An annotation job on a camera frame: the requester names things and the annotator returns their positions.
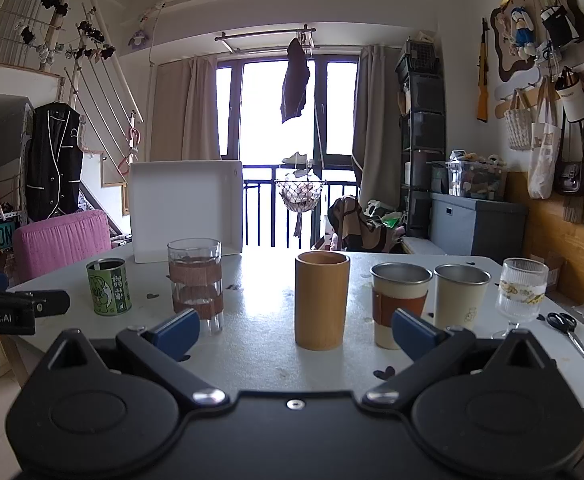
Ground brown shoulder bag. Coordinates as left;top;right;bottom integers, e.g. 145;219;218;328
553;110;584;197

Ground steel cup with brown sleeve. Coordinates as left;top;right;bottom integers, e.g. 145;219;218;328
369;262;433;350

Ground hanging net basket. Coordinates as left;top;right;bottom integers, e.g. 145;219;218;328
274;177;327;216

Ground black storage shelf unit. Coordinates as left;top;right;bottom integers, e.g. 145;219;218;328
395;39;447;239

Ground black handled scissors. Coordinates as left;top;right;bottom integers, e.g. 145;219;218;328
545;311;584;365

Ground white stair railing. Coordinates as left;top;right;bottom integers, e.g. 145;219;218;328
0;0;144;166

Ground clear plastic bin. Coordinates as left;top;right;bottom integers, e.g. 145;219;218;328
446;157;508;200

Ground green printed tin cup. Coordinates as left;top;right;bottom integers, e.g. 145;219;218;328
86;258;132;316

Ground dark hanging garment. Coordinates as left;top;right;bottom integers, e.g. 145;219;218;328
280;37;312;124

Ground balcony railing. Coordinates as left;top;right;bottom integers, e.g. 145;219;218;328
241;162;361;249

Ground steel cup with white sleeve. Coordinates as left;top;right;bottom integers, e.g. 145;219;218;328
433;263;492;331

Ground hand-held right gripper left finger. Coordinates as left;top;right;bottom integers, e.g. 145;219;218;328
42;308;229;408

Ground metal clothes rod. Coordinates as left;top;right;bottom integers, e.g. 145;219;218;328
214;24;317;54

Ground blue plush doll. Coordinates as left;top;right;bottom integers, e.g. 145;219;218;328
509;5;538;61

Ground pile of clothes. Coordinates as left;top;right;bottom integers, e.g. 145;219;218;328
326;195;406;253

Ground bamboo cup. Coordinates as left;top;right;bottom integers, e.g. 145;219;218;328
294;251;351;349

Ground ribbed stemmed glass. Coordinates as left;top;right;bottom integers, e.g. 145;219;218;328
492;257;550;340

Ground beige curtain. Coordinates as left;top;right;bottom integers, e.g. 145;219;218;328
351;44;403;209
151;55;222;162

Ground grey storage box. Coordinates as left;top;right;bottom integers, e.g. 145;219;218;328
429;192;528;259

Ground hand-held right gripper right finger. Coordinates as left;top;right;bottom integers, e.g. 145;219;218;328
364;308;555;408

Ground white box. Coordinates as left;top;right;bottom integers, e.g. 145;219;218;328
128;159;244;264

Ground black and white bag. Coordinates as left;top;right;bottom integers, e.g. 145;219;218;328
540;4;581;46

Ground white knitted bag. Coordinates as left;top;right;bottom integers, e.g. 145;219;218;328
503;88;533;151

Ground pink covered chair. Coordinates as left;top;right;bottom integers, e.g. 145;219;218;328
12;209;113;286

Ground black vest with white trim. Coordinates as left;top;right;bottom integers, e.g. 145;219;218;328
24;102;84;222

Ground glass cup with brown sleeve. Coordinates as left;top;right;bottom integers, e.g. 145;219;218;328
167;238;225;335

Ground white bucket bag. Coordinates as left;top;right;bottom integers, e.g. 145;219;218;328
554;67;584;122

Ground canvas tote bag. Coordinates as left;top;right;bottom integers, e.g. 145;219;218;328
526;79;563;200

